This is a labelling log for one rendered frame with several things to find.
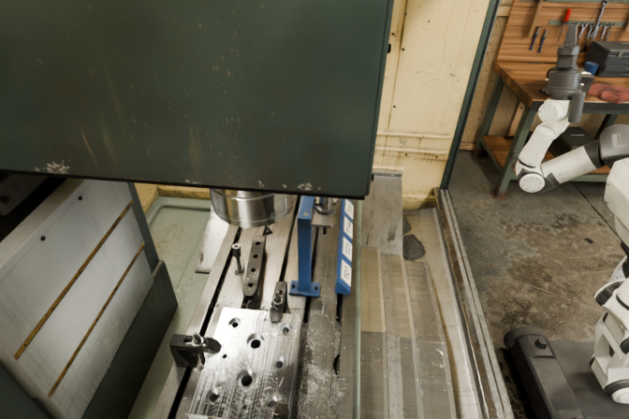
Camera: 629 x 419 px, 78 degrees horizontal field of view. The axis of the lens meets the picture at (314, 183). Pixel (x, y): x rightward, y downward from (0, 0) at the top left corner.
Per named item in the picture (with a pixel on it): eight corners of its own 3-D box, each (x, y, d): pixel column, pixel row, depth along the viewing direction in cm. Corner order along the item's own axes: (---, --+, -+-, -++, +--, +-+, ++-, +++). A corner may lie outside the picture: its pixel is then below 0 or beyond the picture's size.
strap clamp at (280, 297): (287, 303, 125) (286, 272, 116) (281, 341, 114) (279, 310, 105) (277, 302, 125) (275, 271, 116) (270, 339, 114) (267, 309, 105)
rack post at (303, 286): (320, 283, 131) (323, 218, 113) (318, 297, 127) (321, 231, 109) (290, 281, 132) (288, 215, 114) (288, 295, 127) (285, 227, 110)
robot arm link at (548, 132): (564, 93, 131) (544, 128, 139) (549, 97, 126) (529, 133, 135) (582, 103, 127) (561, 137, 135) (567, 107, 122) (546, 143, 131)
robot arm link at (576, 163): (530, 183, 152) (593, 157, 138) (532, 203, 143) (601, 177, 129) (514, 162, 150) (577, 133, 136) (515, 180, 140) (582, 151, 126)
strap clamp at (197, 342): (226, 360, 109) (219, 329, 100) (223, 371, 107) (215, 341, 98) (181, 355, 110) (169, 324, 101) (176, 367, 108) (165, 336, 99)
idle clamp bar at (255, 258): (267, 248, 144) (266, 235, 140) (257, 308, 123) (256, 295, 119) (254, 248, 144) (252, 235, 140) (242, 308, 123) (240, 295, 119)
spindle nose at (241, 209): (220, 177, 81) (212, 125, 74) (297, 177, 82) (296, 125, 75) (204, 230, 69) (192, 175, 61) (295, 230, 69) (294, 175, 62)
